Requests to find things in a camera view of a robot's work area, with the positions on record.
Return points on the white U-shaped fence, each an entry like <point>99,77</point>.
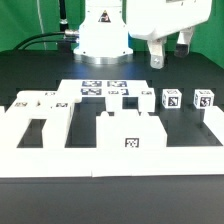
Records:
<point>31,159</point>

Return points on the white chair back frame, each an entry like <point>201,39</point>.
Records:
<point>56,108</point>

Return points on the white tagged cube far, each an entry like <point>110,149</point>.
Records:
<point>203,98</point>

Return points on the white tag plate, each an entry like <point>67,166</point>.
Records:
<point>100,88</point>

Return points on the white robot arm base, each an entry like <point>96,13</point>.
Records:
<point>103,35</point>

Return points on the white tagged cube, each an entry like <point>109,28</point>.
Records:
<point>203,98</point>
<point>171,98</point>

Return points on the white tagged cube near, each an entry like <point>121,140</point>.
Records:
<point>171,98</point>

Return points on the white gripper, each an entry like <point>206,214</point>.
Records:
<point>153,19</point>

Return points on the white chair seat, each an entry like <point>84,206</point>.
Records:
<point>129,130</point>

